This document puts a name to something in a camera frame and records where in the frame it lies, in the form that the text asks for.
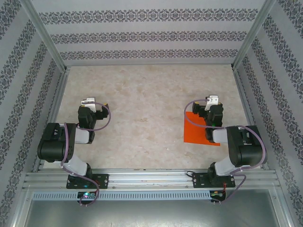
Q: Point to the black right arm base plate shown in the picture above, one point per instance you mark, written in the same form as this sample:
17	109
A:
197	180

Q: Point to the orange paper sheet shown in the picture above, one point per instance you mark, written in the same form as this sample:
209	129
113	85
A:
194	132

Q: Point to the aluminium side rail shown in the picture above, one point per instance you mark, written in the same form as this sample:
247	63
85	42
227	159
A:
50	120
251	118

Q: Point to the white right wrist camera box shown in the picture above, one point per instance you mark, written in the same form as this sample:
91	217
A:
211	101

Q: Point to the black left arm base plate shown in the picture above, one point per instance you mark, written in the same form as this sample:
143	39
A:
104	180

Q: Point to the aluminium frame bar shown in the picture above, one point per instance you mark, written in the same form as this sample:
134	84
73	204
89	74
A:
20	208
284	208

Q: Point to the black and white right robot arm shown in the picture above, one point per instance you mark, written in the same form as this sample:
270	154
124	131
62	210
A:
246	151

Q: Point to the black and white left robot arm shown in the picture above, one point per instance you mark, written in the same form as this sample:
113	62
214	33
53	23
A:
52	144

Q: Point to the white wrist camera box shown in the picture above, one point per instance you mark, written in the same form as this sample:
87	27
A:
211	101
88	102

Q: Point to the right controller board with LEDs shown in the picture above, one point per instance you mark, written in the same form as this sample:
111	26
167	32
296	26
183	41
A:
216	194

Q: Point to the aluminium mounting rail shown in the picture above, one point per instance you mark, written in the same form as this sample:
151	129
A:
151	179

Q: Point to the grey metal panel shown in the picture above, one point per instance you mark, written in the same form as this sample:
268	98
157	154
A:
151	212

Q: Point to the left controller board with LEDs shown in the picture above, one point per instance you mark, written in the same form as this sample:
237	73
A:
86	195

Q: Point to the aluminium frame post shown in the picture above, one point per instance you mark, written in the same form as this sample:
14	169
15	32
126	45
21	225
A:
254	33
42	33

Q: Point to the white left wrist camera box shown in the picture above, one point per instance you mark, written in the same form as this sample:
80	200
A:
88	102

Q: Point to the controller board with leds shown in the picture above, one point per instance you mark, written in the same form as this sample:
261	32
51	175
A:
86	195
216	194

